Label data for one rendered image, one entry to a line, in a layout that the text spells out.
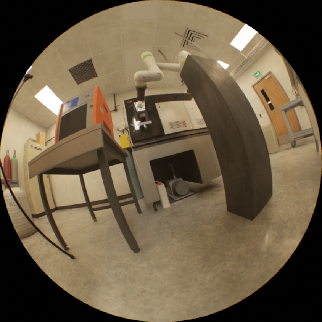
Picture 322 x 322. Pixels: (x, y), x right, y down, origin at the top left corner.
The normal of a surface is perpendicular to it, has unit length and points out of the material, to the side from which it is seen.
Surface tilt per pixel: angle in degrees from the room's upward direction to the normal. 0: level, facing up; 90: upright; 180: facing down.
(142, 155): 90
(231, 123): 90
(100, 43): 180
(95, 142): 90
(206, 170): 90
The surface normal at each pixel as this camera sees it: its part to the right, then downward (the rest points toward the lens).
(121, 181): 0.15, -0.12
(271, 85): -0.95, 0.26
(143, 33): 0.28, 0.96
